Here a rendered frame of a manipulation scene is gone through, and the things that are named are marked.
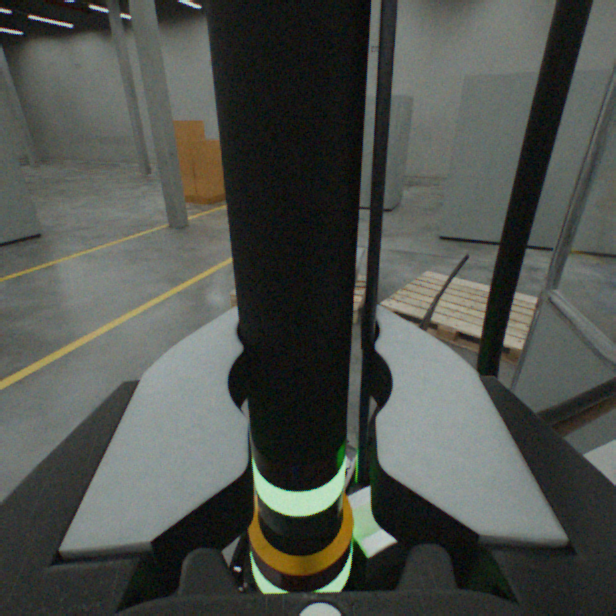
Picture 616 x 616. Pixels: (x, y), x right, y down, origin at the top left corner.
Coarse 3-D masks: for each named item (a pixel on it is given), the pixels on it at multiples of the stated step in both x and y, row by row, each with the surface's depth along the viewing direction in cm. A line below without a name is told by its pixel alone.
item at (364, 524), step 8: (368, 504) 18; (360, 512) 18; (368, 512) 17; (360, 520) 17; (368, 520) 17; (360, 528) 17; (368, 528) 17; (376, 528) 17; (360, 536) 17; (368, 536) 17; (352, 544) 17; (352, 552) 17
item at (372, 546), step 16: (352, 496) 19; (368, 496) 19; (368, 544) 16; (384, 544) 16; (400, 544) 17; (352, 560) 18; (368, 560) 16; (384, 560) 17; (400, 560) 18; (352, 576) 17; (368, 576) 17; (384, 576) 17
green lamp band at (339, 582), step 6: (252, 564) 15; (348, 564) 15; (348, 570) 15; (258, 576) 14; (342, 576) 14; (258, 582) 15; (264, 582) 14; (336, 582) 14; (342, 582) 15; (264, 588) 14; (270, 588) 14; (276, 588) 14; (324, 588) 14; (330, 588) 14; (336, 588) 14
